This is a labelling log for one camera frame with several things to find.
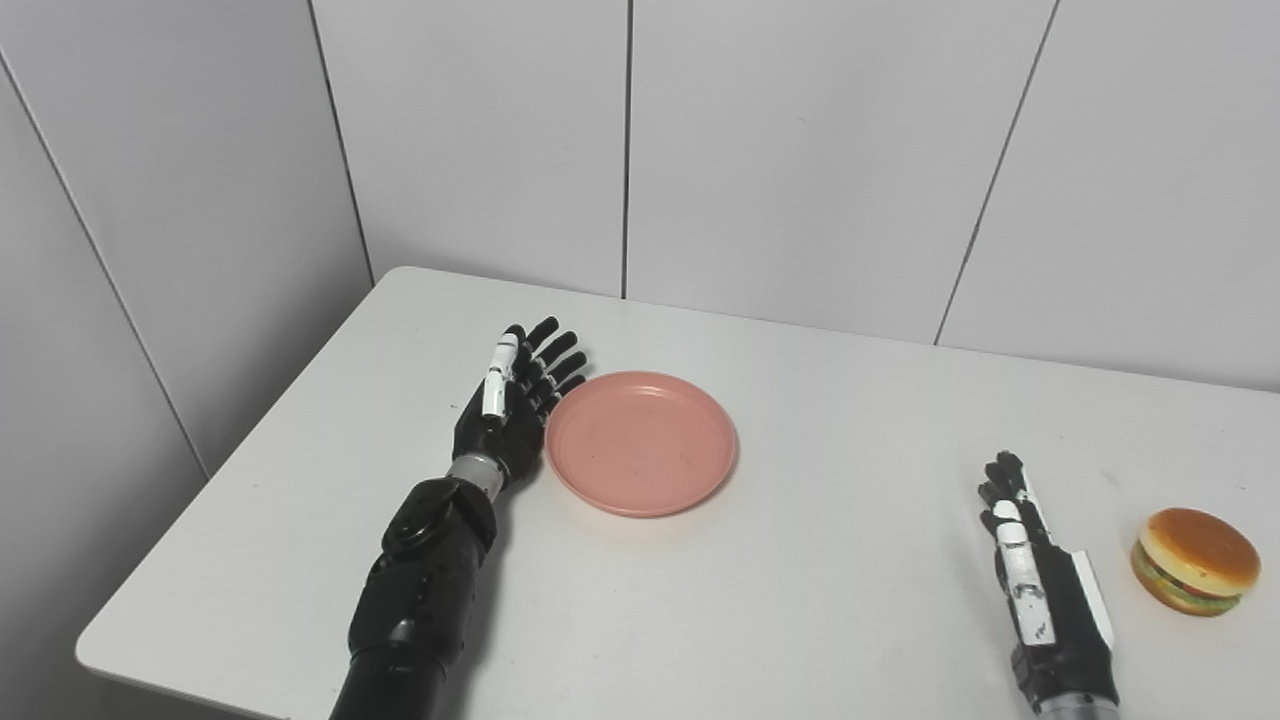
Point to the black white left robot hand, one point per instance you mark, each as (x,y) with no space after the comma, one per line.
(505,435)

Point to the pink round plate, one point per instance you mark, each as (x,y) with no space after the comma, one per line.
(640,445)

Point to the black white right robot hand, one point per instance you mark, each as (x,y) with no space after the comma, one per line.
(1070,630)

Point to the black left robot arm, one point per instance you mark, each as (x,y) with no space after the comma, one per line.
(420,590)

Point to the toy hamburger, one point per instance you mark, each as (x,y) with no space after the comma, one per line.
(1195,555)

